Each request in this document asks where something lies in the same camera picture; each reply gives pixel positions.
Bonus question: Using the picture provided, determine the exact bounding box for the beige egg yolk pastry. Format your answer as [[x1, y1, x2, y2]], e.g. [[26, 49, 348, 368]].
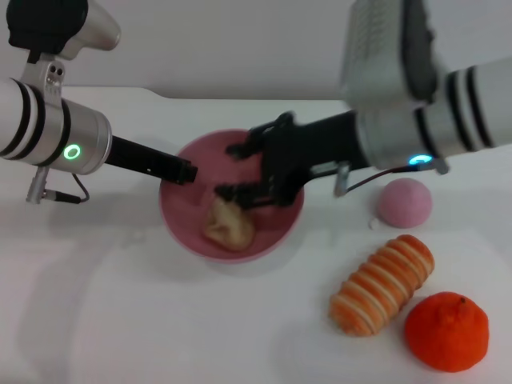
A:
[[202, 195, 257, 252]]

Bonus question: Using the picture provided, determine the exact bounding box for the striped orange bread roll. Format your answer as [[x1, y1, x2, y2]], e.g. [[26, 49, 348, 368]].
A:
[[328, 234, 435, 337]]

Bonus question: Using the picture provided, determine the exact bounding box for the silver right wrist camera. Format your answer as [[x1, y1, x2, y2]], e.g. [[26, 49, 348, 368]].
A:
[[339, 0, 441, 111]]

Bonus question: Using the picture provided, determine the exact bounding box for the pink round bun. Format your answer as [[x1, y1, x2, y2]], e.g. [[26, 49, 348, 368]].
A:
[[378, 177, 434, 228]]

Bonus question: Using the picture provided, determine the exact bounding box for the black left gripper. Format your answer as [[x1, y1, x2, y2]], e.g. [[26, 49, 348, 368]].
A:
[[104, 134, 199, 186]]

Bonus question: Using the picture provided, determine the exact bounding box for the right arm connector cable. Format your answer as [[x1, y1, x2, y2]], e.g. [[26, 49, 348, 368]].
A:
[[334, 159, 449, 198]]

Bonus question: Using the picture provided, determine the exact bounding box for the orange tangerine toy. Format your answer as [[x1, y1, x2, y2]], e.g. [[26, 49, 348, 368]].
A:
[[403, 290, 490, 372]]

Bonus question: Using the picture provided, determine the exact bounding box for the left arm connector cable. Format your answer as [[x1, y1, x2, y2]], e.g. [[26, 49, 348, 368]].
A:
[[26, 166, 90, 205]]

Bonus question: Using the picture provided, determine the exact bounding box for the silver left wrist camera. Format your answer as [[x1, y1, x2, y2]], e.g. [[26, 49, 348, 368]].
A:
[[6, 0, 122, 65]]

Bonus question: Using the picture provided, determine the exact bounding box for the arm connector cable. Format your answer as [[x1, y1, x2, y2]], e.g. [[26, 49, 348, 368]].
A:
[[26, 166, 90, 205], [334, 159, 449, 198]]

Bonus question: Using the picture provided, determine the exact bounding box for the pink plastic bowl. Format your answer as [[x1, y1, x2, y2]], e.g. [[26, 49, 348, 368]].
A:
[[158, 128, 306, 265]]

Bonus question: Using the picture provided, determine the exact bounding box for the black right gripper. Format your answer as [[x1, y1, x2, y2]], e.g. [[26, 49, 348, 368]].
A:
[[214, 110, 369, 211]]

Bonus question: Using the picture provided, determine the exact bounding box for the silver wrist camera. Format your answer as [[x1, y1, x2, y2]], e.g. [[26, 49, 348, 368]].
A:
[[6, 0, 122, 65], [339, 0, 441, 111]]

